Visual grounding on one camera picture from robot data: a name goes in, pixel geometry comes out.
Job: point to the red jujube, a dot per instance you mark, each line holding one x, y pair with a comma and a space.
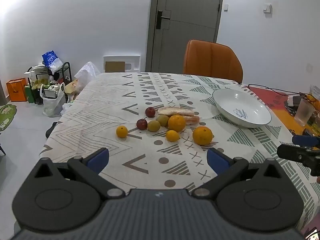
142, 124
150, 112

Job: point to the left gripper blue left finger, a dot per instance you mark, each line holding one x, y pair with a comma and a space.
98, 160

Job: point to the small tangerine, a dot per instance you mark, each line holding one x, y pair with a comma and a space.
172, 136
121, 131

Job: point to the orange paper bag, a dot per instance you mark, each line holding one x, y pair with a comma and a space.
16, 90

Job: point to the white plastic bag on floor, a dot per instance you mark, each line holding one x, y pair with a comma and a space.
53, 100

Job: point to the grey door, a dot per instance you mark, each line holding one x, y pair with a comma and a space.
189, 20

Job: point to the black metal rack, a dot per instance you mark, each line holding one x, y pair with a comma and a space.
41, 75

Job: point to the large orange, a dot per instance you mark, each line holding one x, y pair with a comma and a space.
202, 135
176, 123

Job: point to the small white wall switch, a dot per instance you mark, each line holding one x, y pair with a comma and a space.
225, 7

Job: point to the brown cardboard piece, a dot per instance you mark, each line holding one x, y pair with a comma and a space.
114, 66

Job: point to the red orange printed mat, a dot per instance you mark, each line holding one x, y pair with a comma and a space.
276, 102

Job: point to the red jujube back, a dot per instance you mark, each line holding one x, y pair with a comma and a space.
150, 112

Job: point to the green kiwi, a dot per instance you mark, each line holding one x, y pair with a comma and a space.
154, 126
163, 120

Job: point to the white plastic bag by table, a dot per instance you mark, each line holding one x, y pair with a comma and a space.
87, 73

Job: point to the peeled pomelo piece front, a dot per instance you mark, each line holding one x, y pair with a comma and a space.
191, 120

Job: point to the red jujube front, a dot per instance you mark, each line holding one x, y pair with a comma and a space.
142, 124

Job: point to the blue white plastic bag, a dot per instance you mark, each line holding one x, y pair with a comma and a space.
52, 61

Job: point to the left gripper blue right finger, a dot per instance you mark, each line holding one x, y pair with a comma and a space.
218, 161

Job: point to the orange leather chair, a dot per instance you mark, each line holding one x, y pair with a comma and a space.
210, 59

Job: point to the white deep plate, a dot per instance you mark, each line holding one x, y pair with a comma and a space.
241, 108

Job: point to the frosted drinking glass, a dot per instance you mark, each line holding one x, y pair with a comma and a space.
304, 112

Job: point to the small tangerine front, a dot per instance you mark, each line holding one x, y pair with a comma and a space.
172, 136

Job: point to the black door handle lock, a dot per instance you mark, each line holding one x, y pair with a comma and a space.
159, 19

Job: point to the green patterned cushion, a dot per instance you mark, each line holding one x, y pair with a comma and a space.
7, 113

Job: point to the patterned white tablecloth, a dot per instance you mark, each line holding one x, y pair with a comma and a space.
144, 159

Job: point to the white light switch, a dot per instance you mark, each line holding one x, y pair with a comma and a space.
267, 9

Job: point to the white power adapter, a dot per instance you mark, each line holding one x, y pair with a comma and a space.
294, 100

